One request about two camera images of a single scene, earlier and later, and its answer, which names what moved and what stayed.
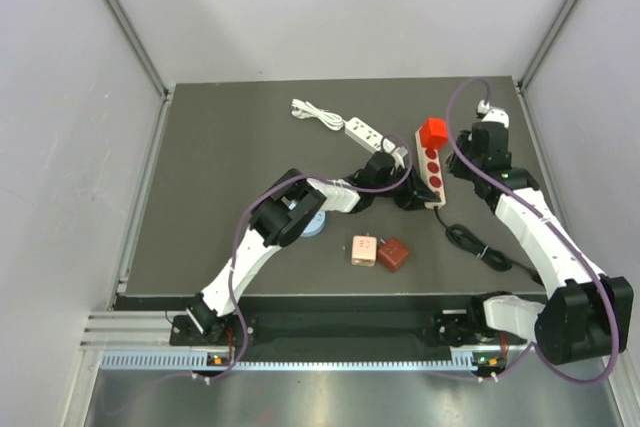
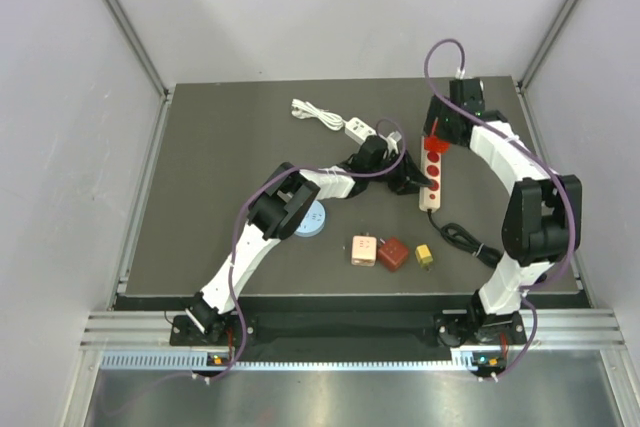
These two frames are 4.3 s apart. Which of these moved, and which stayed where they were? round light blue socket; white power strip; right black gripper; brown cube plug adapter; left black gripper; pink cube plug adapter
Moved: right black gripper; left black gripper
Stayed: brown cube plug adapter; white power strip; pink cube plug adapter; round light blue socket
